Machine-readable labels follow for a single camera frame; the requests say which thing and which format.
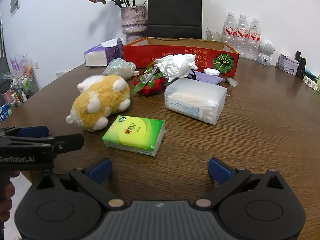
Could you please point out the red artificial flower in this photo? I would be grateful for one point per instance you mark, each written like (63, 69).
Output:
(152, 86)

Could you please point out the white round jar lid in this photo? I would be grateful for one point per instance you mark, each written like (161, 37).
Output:
(211, 72)

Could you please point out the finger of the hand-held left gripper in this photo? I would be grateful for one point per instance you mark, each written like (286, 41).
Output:
(33, 131)
(68, 142)

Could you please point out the clear plastic wrapper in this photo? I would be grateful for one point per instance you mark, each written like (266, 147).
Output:
(231, 81)

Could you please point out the white wall outlet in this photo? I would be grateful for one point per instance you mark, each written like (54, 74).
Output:
(37, 65)

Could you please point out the clear cotton swab box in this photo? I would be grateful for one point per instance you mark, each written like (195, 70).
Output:
(195, 100)

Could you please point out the purple knitted cloth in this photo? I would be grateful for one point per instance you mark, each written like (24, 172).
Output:
(207, 78)

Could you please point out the wall picture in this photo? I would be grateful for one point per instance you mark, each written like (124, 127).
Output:
(15, 1)

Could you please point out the white robot figurine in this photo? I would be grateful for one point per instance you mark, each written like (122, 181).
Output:
(266, 52)

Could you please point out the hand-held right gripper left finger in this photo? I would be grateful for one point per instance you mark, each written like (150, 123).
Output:
(101, 171)

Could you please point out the clear glass cup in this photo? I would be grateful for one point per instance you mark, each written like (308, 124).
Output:
(213, 36)

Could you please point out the small printed tin box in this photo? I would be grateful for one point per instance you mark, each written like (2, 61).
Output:
(287, 65)

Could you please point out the purple tissue pack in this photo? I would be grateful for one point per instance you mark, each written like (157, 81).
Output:
(103, 53)

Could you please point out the tall black tube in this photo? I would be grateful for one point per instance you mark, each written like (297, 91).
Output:
(301, 67)

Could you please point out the black paper bag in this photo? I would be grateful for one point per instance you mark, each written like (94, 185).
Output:
(174, 12)

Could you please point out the red cardboard box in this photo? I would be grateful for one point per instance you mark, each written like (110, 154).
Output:
(180, 52)

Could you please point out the person's left hand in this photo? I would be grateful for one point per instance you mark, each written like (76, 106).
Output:
(6, 196)

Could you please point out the green tissue pack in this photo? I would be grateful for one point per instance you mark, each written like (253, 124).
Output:
(135, 135)

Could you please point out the iridescent plastic pouch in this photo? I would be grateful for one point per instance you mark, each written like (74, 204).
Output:
(120, 68)

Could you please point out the small black tube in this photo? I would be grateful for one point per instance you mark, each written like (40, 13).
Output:
(298, 55)

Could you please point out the purple mottled vase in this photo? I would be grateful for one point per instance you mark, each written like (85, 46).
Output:
(133, 21)

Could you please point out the white tissue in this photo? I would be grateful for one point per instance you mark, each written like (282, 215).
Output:
(177, 66)

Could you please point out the cluttered shelf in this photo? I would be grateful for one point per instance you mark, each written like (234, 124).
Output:
(17, 85)

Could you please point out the yellow and white plush toy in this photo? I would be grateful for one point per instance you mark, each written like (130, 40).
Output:
(100, 102)

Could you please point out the white plastic case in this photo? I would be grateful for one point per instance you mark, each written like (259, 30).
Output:
(311, 82)

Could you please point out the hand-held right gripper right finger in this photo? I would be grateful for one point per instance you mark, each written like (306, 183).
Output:
(220, 171)

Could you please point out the silver metal clip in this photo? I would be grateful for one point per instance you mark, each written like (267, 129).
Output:
(150, 76)

